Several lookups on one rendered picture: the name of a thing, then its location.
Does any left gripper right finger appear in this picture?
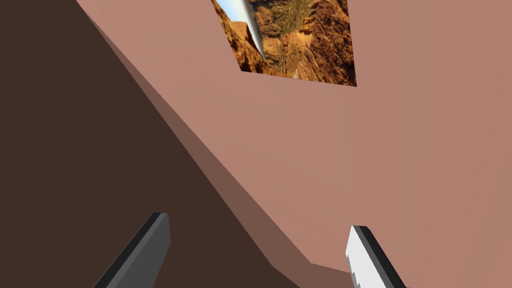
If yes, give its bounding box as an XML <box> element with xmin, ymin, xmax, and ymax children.
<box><xmin>345</xmin><ymin>224</ymin><xmax>408</xmax><ymax>288</ymax></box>

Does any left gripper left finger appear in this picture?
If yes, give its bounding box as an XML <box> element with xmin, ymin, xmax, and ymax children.
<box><xmin>92</xmin><ymin>211</ymin><xmax>172</xmax><ymax>288</ymax></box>

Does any canyon landscape wall picture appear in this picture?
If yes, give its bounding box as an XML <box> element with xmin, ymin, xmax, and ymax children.
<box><xmin>210</xmin><ymin>0</ymin><xmax>358</xmax><ymax>88</ymax></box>

